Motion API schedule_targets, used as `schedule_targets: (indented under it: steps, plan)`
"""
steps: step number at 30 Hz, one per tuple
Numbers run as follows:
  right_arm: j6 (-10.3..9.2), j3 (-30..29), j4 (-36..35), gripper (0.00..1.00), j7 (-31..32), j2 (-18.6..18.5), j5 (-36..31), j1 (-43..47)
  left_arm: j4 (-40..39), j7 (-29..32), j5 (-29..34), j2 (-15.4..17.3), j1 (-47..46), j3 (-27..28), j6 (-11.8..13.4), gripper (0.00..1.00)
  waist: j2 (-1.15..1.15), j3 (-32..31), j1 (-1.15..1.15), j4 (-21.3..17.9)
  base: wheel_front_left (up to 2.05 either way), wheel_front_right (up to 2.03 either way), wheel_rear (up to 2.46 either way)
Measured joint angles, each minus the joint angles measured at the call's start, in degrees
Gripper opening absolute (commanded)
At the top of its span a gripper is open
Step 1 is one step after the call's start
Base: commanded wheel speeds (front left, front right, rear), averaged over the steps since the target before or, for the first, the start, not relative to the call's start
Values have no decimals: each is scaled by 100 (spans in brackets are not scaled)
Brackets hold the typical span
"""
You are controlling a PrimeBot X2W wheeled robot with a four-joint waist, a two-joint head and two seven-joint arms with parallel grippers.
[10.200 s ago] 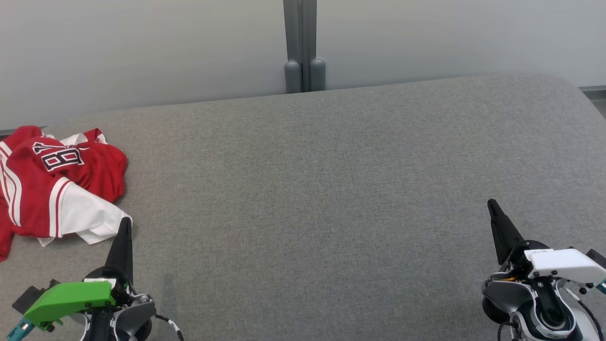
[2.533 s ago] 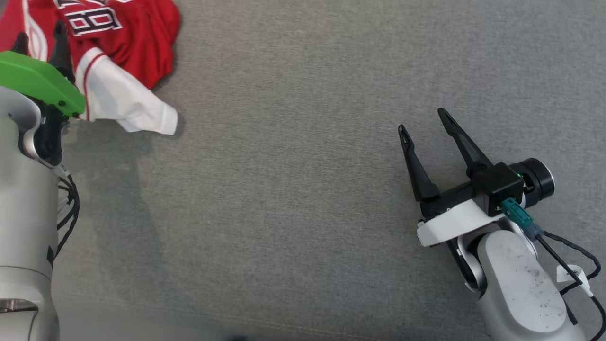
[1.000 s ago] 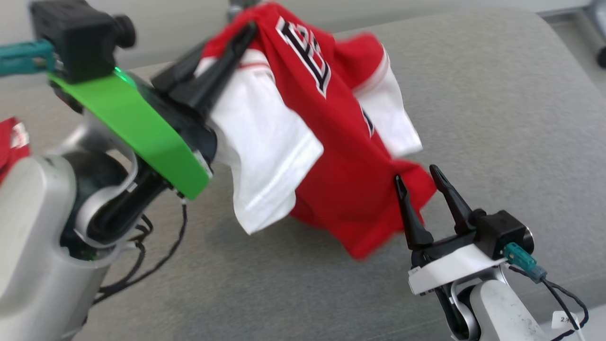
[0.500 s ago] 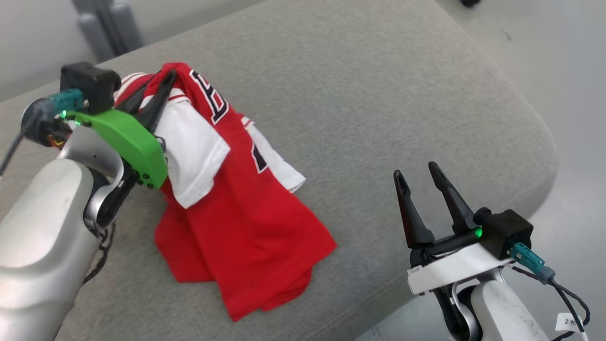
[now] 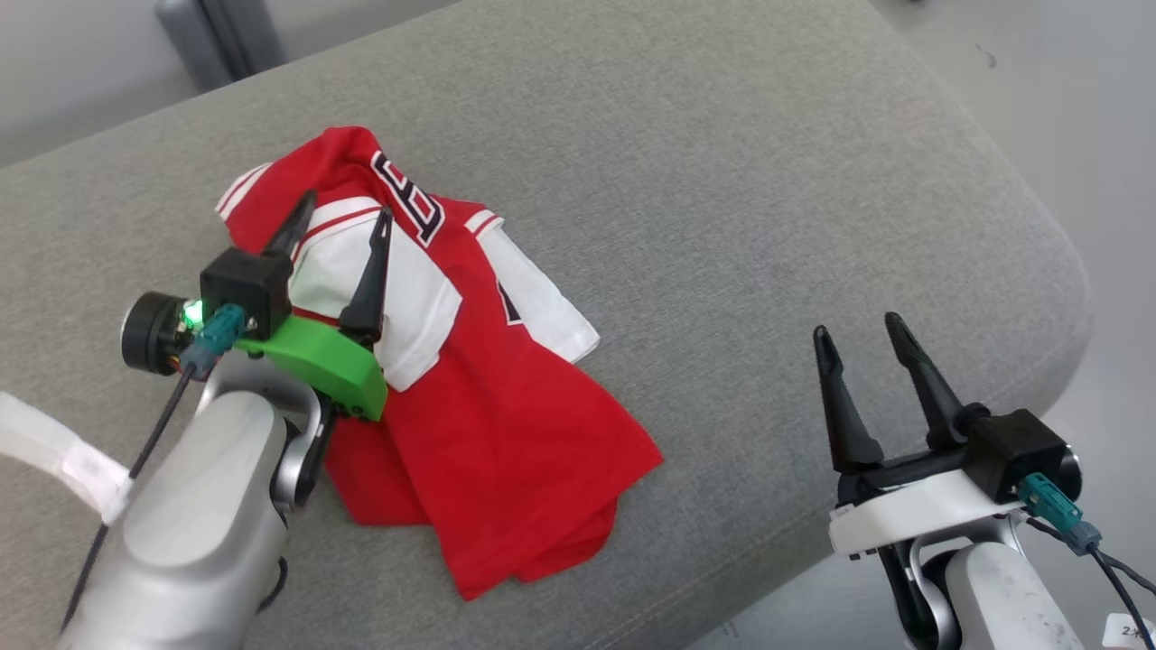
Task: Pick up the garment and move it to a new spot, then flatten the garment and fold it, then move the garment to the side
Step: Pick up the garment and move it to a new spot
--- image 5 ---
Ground red and white garment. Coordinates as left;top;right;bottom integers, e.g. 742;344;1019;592
215;125;666;602

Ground grey metal frame post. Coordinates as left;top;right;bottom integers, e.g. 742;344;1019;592
154;0;292;93

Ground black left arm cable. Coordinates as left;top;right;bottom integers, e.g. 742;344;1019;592
59;303;250;635

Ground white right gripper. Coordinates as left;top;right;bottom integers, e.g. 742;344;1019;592
813;311;1023;558

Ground white strap on left arm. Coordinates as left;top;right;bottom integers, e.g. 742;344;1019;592
0;392;135;526

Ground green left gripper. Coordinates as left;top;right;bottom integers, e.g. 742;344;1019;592
235;190;395;423

